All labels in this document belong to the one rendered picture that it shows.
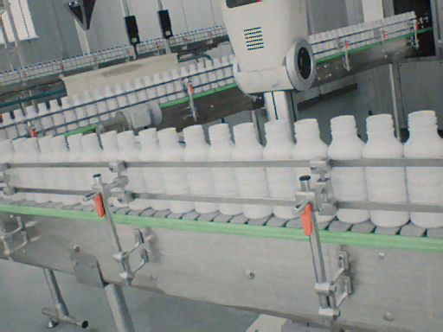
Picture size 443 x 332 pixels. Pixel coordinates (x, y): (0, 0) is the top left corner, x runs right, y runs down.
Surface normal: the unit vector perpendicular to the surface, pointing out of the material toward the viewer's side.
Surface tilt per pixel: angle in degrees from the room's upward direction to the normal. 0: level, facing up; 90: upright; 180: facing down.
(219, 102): 91
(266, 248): 90
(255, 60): 90
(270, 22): 90
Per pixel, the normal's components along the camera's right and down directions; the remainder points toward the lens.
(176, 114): 0.59, 0.10
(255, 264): -0.55, 0.33
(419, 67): -0.78, 0.31
